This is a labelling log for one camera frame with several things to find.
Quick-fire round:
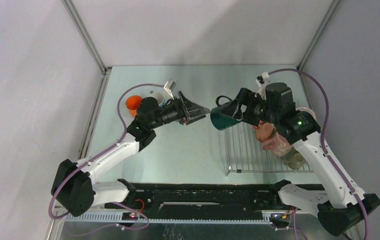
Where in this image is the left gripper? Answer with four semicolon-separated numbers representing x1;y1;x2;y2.
149;91;209;130

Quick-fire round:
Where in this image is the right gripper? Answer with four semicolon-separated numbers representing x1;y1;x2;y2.
221;87;279;127

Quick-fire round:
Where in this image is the dark green mug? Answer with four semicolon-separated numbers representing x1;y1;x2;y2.
210;95;240;131

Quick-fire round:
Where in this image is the orange mug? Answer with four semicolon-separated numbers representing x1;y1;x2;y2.
125;95;143;118

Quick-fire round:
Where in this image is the light blue mug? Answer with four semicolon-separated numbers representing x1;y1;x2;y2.
149;91;165;106

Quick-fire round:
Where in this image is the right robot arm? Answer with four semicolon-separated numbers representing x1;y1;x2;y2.
210;82;380;237

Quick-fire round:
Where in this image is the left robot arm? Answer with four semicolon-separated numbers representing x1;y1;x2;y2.
49;91;210;219

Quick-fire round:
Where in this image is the small pink cup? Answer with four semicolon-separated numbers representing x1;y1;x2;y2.
253;121;274;142

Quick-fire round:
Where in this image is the pink patterned mug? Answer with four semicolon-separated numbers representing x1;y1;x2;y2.
262;133;293;157

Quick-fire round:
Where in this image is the white lilac mug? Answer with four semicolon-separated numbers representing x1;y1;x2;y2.
296;106;317;120

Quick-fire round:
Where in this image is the beige mug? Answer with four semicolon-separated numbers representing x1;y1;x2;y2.
284;151;306;170

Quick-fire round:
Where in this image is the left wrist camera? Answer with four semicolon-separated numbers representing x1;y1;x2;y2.
163;79;176;99

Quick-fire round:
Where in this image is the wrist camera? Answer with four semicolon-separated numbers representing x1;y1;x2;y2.
256;72;271;99
163;79;176;99

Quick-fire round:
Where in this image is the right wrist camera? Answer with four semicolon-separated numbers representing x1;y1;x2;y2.
256;72;271;99

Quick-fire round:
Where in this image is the wire dish rack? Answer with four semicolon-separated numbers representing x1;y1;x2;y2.
225;123;312;176

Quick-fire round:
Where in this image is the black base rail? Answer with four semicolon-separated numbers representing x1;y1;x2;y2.
122;183;290;220

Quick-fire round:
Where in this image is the grey cable duct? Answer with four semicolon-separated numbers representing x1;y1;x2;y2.
65;211;272;225

